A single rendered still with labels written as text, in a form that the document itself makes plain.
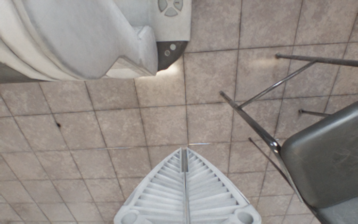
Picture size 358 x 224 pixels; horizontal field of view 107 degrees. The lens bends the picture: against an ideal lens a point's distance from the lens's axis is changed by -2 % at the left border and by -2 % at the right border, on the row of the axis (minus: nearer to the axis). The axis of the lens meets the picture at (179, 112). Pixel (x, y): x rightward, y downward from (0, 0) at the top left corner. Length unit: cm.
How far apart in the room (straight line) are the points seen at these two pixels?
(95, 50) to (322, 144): 53
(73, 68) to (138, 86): 79
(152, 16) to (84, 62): 48
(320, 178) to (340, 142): 13
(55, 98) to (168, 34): 94
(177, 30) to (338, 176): 74
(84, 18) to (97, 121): 101
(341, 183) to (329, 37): 87
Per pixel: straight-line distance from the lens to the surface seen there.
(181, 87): 93
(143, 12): 67
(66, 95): 124
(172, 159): 17
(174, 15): 65
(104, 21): 27
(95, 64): 22
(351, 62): 78
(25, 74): 24
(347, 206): 80
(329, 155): 55
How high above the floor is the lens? 91
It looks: 67 degrees down
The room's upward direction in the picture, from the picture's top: 178 degrees counter-clockwise
